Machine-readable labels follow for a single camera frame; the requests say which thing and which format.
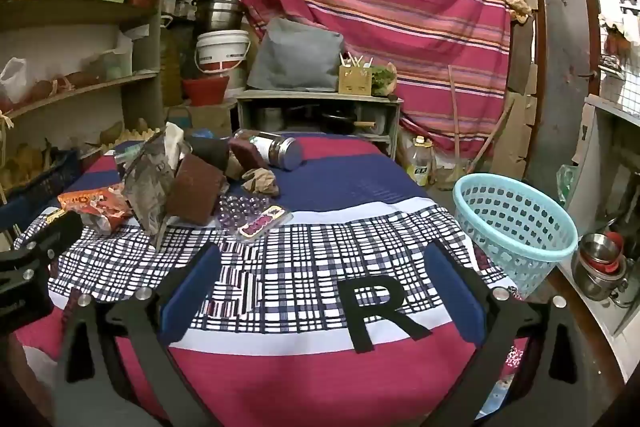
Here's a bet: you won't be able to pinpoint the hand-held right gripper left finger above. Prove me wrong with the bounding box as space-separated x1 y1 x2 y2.
52 243 223 427

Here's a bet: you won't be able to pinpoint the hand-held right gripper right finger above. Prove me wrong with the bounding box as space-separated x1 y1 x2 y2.
422 239 588 427

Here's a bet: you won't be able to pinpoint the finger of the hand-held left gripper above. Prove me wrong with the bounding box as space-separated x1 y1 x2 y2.
0 211 85 280

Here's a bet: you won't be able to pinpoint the orange snack packet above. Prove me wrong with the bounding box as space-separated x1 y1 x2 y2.
57 187 136 235

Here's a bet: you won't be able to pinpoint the light blue plastic basket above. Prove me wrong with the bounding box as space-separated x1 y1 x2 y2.
452 173 580 300

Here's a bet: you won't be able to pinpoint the black letter cutout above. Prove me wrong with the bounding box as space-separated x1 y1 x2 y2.
340 282 432 353

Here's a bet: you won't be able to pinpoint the grey foil bag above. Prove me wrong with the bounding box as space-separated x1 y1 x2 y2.
115 122 193 235

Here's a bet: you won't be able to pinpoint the brown paper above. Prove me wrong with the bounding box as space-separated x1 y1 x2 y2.
242 168 280 196

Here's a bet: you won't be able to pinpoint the small brown rectangular block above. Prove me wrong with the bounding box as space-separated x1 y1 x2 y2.
227 142 271 180

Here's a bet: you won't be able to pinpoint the dark blue plastic crate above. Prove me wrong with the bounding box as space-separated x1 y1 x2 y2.
0 149 83 228

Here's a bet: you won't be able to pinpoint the clear tray of purple balls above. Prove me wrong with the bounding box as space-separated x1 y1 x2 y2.
216 194 293 245

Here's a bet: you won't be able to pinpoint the yellow oil bottle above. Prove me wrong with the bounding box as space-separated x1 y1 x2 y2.
411 136 437 186

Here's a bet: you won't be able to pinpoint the cardboard egg tray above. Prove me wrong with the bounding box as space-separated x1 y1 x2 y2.
100 119 161 142

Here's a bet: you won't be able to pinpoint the stack of steel bowls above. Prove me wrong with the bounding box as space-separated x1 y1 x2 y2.
572 232 631 303

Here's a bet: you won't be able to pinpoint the green plastic bag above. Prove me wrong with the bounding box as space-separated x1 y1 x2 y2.
556 164 578 202

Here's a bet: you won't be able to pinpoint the white plastic bag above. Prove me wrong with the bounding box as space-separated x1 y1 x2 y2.
0 57 28 102

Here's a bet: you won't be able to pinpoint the red blue checked tablecloth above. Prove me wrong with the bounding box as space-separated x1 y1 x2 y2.
10 132 531 427

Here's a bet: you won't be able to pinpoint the clear jar with metal lid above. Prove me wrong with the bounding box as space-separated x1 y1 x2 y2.
232 129 306 172

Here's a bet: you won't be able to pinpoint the cardboard sheets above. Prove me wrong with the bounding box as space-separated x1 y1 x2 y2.
492 22 538 180

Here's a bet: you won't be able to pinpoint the brown cardboard box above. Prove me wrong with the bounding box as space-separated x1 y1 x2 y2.
167 104 236 138

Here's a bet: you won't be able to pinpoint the broom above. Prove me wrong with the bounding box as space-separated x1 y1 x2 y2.
447 64 483 175

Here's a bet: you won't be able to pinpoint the red plastic basin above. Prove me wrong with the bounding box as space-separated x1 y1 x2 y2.
181 76 231 106

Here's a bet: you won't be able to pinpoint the wooden shelf unit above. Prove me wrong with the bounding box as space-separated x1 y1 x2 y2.
0 0 171 188

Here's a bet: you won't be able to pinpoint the green leafy vegetables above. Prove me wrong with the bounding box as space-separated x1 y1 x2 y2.
371 63 398 98

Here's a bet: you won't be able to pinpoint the wooden utensil holder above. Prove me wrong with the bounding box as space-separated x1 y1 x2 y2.
338 64 373 96

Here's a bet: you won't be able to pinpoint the low wooden cabinet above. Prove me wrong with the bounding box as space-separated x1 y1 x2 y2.
236 89 405 160

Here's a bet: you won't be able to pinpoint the white plastic bucket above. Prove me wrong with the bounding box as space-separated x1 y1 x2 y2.
195 29 251 75

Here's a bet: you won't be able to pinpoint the grey cushion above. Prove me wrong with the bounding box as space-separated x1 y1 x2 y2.
247 18 346 92

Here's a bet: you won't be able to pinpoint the wooden framed door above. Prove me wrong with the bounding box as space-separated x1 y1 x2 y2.
527 0 601 188

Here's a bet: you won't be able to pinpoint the steel pot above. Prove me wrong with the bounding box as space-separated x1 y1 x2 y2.
194 0 246 32

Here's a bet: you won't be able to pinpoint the black pan with wooden handle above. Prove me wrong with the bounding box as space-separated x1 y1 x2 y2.
322 109 376 132

